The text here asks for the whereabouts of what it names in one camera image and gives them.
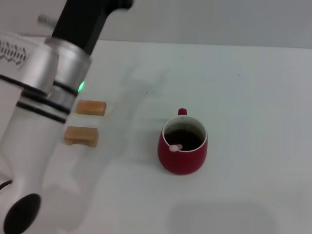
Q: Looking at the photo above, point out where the dark brown coffee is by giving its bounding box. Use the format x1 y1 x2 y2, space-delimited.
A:
163 129 204 151

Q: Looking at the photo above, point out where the flat wooden block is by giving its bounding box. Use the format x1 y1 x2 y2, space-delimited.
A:
77 100 107 117

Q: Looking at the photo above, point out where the red ceramic cup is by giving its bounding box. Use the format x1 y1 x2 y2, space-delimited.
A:
157 108 208 176

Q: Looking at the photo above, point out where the notched wooden block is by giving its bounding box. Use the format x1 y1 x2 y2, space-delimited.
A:
63 126 99 148

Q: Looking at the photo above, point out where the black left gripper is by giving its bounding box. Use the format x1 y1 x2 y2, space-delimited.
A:
52 0 135 56

